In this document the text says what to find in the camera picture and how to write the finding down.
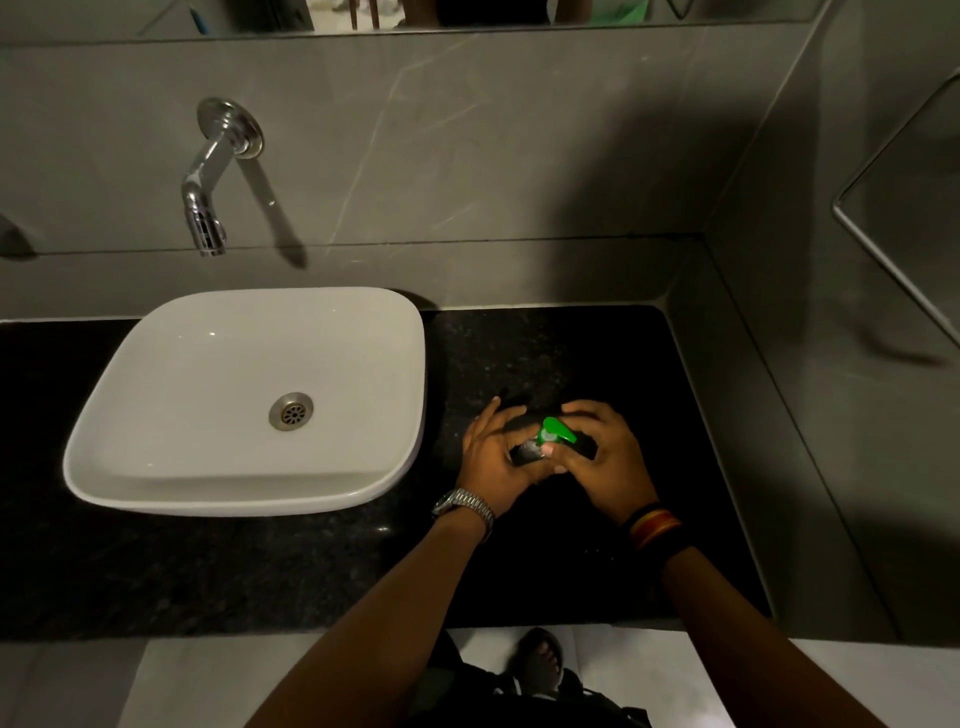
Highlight silver metal wristwatch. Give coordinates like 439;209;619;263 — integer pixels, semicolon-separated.
431;487;497;543

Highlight chrome wall faucet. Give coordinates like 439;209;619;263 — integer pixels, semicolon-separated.
181;97;265;258

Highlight person's left forearm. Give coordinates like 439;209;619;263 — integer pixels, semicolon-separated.
246;511;490;728

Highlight round metal sink drain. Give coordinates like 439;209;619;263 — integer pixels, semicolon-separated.
268;390;315;433

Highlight person's left hand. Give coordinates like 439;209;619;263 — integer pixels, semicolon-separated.
456;396;558;519

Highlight person's right hand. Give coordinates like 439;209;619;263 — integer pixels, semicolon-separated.
541;399;661;526

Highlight person's right forearm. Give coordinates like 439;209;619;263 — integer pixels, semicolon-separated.
660;546;892;728

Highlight white ceramic basin sink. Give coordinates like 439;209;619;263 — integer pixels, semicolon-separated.
62;287;427;519

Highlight black trousers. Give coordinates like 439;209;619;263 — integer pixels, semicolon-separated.
405;630;655;728

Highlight wall mirror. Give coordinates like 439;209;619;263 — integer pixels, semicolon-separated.
0;0;835;40

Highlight black orange striped wristband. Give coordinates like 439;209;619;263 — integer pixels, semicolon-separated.
624;501;696;571

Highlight person's foot in sandal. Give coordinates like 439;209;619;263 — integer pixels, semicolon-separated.
513;627;568;700

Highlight dark soap bottle green pump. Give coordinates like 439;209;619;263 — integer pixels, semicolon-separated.
510;414;600;471

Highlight chrome metal towel rail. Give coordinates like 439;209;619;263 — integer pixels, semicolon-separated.
831;66;960;351

